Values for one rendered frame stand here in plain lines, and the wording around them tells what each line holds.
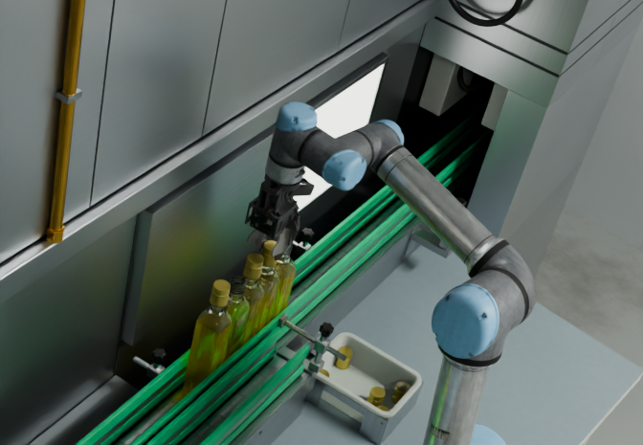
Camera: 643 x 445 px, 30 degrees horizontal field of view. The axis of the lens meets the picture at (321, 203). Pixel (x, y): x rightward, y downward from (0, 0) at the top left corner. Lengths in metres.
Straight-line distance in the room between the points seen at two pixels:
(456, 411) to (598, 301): 2.43
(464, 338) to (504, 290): 0.11
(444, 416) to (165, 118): 0.74
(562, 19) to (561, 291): 1.80
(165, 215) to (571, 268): 2.67
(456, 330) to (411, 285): 1.04
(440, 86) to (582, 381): 0.88
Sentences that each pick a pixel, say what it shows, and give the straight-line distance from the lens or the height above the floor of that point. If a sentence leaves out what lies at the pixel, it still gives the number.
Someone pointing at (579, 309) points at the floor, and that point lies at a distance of 4.52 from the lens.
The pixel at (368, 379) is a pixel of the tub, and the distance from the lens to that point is 2.81.
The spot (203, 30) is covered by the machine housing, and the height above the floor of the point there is 1.66.
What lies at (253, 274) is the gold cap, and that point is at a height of 1.13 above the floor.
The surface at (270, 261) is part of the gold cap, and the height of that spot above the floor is 1.13.
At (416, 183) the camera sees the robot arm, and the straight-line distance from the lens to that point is 2.26.
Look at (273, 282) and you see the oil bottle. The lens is 2.51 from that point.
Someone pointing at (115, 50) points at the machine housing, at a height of 1.71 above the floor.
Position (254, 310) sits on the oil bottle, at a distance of 2.49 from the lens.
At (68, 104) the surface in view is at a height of 1.67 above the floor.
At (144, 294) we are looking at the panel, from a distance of 2.37.
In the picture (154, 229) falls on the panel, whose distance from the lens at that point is 2.26.
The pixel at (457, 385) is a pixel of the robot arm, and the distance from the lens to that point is 2.18.
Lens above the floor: 2.69
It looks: 36 degrees down
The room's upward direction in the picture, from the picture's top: 15 degrees clockwise
